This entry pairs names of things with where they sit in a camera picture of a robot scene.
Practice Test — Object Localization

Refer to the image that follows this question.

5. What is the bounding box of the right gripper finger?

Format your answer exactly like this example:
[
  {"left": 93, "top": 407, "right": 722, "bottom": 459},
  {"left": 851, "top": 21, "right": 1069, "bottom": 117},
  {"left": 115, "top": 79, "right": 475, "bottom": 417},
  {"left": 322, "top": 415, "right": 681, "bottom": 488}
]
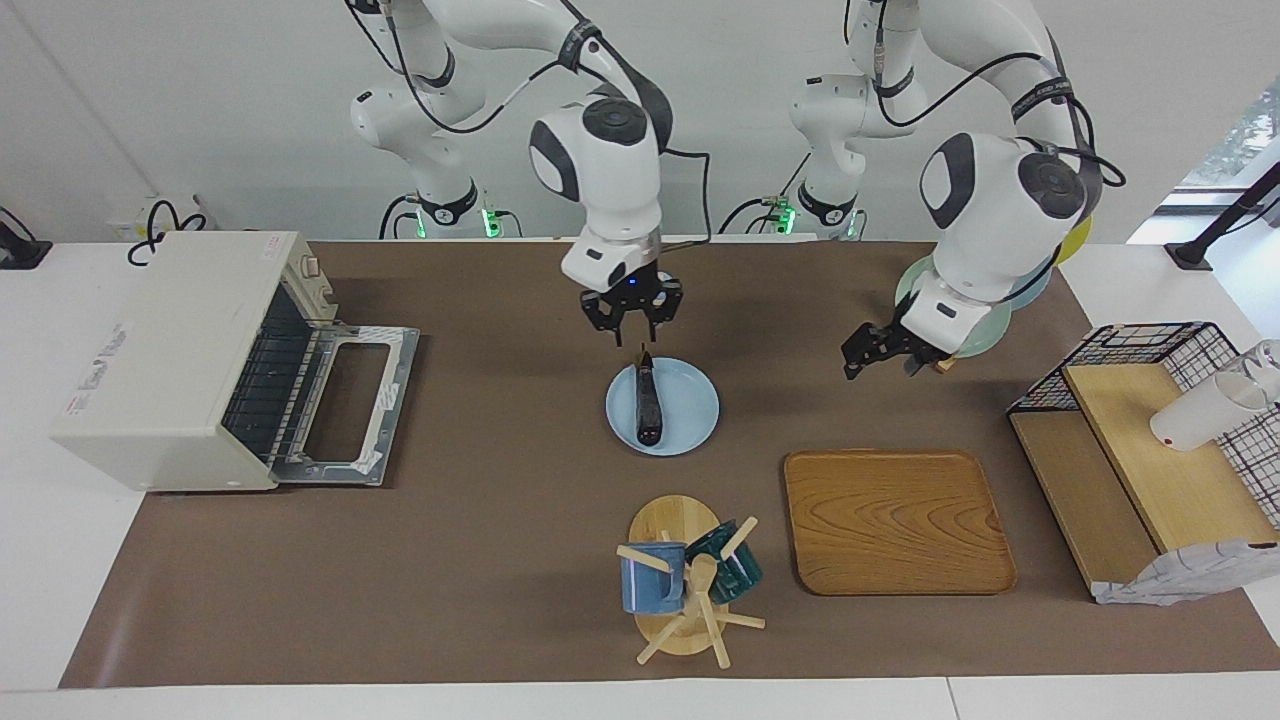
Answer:
[
  {"left": 583, "top": 302, "right": 624, "bottom": 348},
  {"left": 646, "top": 297, "right": 685, "bottom": 345}
]

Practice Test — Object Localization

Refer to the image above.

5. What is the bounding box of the dark purple eggplant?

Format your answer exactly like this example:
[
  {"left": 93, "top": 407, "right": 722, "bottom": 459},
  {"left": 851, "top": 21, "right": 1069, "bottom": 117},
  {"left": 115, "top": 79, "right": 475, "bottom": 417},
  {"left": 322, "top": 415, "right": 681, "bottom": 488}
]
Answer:
[{"left": 634, "top": 345, "right": 667, "bottom": 447}]

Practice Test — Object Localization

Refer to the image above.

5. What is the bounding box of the light blue round plate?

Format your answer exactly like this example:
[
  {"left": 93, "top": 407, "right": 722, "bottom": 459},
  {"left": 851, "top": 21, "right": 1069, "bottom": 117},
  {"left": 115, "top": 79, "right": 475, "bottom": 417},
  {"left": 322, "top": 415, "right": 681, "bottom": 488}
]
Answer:
[{"left": 605, "top": 357, "right": 720, "bottom": 457}]

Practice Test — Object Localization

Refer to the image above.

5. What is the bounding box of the toaster oven glass door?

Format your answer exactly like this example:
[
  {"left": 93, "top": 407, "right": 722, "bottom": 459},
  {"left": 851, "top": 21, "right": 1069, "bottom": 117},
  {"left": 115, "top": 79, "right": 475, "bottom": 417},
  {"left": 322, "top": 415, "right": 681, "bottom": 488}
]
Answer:
[{"left": 272, "top": 322, "right": 421, "bottom": 488}]

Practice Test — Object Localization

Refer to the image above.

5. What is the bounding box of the beige toaster oven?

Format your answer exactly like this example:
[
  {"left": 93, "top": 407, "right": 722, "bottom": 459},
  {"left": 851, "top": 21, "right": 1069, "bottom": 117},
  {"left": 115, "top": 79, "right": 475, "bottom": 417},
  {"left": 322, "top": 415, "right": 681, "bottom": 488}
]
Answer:
[{"left": 50, "top": 232, "right": 421, "bottom": 493}]

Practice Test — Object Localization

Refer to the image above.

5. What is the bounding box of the pale green plate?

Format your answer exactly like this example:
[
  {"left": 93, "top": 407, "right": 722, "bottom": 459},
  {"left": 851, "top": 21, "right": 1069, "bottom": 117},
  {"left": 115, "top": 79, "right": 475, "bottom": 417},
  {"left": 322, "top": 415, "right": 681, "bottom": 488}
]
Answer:
[{"left": 895, "top": 255, "right": 1013, "bottom": 359}]

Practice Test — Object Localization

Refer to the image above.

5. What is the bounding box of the light blue racked plate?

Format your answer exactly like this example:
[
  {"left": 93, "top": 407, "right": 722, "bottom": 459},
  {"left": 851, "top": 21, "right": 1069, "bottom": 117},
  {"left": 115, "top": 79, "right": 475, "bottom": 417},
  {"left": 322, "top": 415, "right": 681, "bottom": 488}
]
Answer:
[{"left": 1010, "top": 258, "right": 1053, "bottom": 311}]

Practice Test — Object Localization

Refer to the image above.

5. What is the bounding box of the wooden serving tray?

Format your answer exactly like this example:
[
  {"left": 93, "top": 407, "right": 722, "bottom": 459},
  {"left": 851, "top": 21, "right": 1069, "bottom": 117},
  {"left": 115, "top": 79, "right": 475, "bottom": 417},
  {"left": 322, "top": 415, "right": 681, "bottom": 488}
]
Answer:
[{"left": 783, "top": 449, "right": 1018, "bottom": 597}]

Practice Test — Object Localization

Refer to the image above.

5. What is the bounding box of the wooden mug tree stand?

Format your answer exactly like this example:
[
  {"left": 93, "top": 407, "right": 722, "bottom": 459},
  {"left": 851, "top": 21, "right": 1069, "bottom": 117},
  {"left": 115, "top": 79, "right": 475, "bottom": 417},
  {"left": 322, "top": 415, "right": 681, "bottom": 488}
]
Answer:
[{"left": 615, "top": 494, "right": 767, "bottom": 669}]

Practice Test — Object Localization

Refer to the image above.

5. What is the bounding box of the yellow plate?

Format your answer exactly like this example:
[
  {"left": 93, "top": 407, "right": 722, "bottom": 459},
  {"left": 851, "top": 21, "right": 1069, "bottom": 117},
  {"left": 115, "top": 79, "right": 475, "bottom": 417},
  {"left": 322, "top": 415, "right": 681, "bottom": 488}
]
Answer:
[{"left": 1055, "top": 215, "right": 1093, "bottom": 266}]

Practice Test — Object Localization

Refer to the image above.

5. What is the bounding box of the dark green mug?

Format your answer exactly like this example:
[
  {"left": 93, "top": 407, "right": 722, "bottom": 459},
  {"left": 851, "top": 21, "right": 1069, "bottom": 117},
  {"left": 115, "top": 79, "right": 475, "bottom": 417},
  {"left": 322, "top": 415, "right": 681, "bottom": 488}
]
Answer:
[{"left": 685, "top": 520, "right": 764, "bottom": 604}]

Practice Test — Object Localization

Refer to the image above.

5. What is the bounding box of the brown table mat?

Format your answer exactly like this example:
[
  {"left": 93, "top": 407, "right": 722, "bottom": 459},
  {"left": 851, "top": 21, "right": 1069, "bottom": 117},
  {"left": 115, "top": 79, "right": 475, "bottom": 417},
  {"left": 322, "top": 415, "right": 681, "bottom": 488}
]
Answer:
[{"left": 58, "top": 240, "right": 1280, "bottom": 689}]

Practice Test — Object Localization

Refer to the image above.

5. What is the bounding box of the blue mug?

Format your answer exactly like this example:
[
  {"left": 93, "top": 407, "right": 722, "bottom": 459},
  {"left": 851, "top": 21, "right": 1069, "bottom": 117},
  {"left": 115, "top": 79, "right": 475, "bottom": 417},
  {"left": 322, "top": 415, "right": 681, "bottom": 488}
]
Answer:
[{"left": 620, "top": 541, "right": 689, "bottom": 615}]

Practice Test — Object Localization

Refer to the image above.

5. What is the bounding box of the wooden two-step shelf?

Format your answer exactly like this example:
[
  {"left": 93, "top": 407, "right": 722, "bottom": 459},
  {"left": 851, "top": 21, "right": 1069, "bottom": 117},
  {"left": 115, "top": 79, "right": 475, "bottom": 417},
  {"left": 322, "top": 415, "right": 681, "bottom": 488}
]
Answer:
[{"left": 1010, "top": 362, "right": 1280, "bottom": 601}]

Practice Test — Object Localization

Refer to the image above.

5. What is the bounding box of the white cup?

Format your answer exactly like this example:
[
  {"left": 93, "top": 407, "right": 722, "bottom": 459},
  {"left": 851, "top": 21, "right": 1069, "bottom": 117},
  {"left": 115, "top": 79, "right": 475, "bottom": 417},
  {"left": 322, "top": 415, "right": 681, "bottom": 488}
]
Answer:
[{"left": 1150, "top": 365, "right": 1271, "bottom": 452}]

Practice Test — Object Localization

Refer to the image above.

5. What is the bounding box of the grey white patterned cloth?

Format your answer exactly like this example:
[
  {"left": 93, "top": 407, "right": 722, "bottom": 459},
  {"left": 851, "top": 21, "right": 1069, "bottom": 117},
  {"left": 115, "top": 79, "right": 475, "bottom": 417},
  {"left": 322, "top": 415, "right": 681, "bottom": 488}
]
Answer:
[{"left": 1093, "top": 540, "right": 1280, "bottom": 607}]

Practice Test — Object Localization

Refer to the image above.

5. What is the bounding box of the clear glass cup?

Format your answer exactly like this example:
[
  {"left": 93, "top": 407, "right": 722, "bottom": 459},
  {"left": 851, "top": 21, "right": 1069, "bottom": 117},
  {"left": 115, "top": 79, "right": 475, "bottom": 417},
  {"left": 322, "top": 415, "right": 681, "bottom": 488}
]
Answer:
[{"left": 1245, "top": 340, "right": 1280, "bottom": 401}]

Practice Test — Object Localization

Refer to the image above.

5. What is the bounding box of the white power strip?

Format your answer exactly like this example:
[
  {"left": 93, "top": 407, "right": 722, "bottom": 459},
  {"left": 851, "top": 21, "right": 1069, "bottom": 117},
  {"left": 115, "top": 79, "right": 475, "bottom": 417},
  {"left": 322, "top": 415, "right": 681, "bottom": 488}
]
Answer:
[{"left": 108, "top": 195, "right": 216, "bottom": 241}]

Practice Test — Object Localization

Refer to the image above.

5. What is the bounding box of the black desk clamp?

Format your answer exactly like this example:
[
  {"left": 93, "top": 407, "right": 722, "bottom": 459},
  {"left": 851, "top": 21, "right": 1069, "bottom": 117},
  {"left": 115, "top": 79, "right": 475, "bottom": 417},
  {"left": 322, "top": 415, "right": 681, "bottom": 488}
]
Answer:
[{"left": 0, "top": 207, "right": 53, "bottom": 271}]

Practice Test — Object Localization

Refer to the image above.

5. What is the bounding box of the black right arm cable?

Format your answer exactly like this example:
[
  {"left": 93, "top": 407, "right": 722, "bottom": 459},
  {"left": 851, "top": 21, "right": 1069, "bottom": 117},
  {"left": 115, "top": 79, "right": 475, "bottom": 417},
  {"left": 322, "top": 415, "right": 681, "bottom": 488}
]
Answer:
[{"left": 345, "top": 0, "right": 713, "bottom": 251}]

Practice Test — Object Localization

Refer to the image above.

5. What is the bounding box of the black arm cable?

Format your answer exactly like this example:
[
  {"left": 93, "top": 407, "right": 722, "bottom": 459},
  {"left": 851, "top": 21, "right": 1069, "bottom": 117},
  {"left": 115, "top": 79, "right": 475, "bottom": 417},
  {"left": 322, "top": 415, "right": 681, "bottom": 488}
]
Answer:
[
  {"left": 868, "top": 0, "right": 1129, "bottom": 191},
  {"left": 345, "top": 0, "right": 713, "bottom": 251}
]

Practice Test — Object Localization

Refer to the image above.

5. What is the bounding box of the black wire basket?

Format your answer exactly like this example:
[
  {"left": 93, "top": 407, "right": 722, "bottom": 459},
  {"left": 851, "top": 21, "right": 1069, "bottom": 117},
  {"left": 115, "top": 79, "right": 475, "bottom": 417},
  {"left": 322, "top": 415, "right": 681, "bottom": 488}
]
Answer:
[{"left": 1008, "top": 322, "right": 1280, "bottom": 531}]

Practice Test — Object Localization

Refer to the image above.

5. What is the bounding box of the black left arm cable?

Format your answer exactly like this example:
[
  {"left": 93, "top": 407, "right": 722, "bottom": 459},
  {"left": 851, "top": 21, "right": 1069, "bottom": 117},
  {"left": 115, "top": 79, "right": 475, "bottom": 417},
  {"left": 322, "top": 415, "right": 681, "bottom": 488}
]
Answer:
[{"left": 868, "top": 0, "right": 1129, "bottom": 191}]

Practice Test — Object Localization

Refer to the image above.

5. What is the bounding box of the black tangled power cable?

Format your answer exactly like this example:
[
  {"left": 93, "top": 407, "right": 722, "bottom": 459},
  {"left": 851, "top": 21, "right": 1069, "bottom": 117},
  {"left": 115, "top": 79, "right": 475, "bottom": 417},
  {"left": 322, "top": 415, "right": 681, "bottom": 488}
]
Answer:
[{"left": 127, "top": 200, "right": 208, "bottom": 267}]

